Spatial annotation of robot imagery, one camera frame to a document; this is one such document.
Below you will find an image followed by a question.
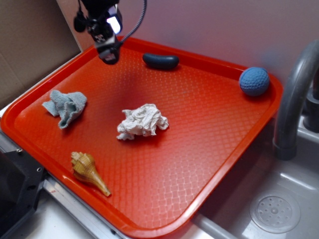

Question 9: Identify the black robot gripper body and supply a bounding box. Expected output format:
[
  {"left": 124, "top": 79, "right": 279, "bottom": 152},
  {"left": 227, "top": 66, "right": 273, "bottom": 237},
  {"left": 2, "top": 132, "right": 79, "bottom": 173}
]
[{"left": 73, "top": 0, "right": 122, "bottom": 49}]

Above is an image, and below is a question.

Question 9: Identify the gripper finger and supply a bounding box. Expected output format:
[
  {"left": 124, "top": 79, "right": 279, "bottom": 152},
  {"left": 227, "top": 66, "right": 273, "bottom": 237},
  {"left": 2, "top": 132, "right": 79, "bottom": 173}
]
[{"left": 99, "top": 42, "right": 122, "bottom": 65}]

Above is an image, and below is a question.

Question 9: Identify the dark green plastic pickle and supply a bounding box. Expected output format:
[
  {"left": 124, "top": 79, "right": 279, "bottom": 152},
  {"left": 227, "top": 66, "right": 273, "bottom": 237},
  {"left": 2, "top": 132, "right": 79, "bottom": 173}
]
[{"left": 142, "top": 53, "right": 179, "bottom": 70}]

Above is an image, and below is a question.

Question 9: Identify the light blue crumpled cloth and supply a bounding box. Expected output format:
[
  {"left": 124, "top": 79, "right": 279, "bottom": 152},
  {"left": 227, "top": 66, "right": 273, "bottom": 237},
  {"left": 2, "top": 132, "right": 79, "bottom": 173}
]
[{"left": 42, "top": 90, "right": 87, "bottom": 129}]

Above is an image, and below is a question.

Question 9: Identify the brown cardboard panel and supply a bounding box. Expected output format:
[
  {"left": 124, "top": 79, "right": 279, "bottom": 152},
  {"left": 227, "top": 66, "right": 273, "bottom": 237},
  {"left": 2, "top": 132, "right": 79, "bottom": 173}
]
[{"left": 0, "top": 0, "right": 80, "bottom": 108}]

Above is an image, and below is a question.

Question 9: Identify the white crumpled paper towel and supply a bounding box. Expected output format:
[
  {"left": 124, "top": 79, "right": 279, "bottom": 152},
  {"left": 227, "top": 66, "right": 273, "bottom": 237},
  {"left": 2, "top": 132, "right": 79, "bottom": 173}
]
[{"left": 117, "top": 104, "right": 169, "bottom": 140}]

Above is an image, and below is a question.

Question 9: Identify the red plastic tray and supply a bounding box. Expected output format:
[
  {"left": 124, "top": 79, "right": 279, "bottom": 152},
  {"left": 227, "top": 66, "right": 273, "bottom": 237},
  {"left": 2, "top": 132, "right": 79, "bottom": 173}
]
[{"left": 0, "top": 38, "right": 283, "bottom": 239}]

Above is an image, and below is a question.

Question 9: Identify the tan spiral seashell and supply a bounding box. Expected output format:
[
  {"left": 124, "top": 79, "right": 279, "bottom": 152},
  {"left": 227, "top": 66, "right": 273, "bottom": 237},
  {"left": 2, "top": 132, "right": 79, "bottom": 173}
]
[{"left": 71, "top": 152, "right": 111, "bottom": 197}]

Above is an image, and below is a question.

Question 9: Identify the blue dimpled ball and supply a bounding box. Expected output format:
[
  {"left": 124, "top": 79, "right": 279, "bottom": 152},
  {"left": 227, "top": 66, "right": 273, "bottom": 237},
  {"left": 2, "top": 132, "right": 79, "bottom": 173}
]
[{"left": 239, "top": 67, "right": 270, "bottom": 97}]

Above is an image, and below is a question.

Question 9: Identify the grey toy faucet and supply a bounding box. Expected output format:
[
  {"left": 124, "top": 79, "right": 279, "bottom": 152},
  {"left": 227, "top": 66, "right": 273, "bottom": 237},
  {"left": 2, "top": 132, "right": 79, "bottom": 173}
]
[{"left": 273, "top": 40, "right": 319, "bottom": 160}]

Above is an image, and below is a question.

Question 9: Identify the black faucet knob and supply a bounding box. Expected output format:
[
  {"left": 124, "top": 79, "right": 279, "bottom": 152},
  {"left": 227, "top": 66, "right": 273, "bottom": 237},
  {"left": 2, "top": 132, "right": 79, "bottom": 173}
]
[{"left": 304, "top": 83, "right": 319, "bottom": 133}]

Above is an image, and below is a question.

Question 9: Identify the grey plastic sink basin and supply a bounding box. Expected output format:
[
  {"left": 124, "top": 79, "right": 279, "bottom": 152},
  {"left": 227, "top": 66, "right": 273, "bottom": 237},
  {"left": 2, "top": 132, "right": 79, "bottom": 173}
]
[{"left": 192, "top": 123, "right": 319, "bottom": 239}]

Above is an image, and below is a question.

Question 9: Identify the round sink drain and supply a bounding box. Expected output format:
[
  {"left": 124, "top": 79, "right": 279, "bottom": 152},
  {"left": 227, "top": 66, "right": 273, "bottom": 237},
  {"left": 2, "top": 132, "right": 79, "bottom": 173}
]
[{"left": 249, "top": 190, "right": 301, "bottom": 234}]

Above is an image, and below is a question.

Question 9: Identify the black flexible cable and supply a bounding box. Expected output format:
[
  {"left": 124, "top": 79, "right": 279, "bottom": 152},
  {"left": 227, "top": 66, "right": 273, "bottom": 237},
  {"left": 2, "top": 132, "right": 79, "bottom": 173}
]
[{"left": 117, "top": 0, "right": 148, "bottom": 48}]

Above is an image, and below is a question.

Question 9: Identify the black metal bracket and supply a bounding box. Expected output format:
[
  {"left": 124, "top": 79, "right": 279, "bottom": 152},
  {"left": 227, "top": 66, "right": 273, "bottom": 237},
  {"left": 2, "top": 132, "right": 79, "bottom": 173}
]
[{"left": 0, "top": 151, "right": 45, "bottom": 239}]

